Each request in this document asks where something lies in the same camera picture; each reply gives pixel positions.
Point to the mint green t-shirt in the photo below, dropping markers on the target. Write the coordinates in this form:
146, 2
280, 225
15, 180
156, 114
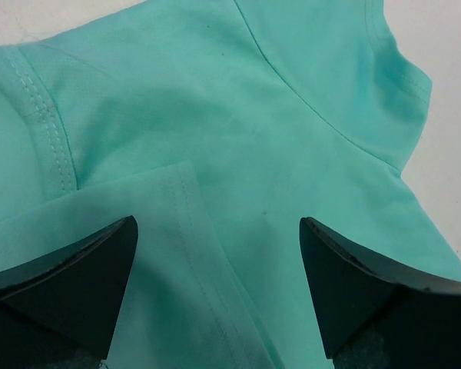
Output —
218, 126

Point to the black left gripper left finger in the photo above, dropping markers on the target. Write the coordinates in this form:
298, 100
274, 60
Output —
60, 310

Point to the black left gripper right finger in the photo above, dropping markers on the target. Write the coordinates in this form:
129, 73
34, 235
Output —
375, 312

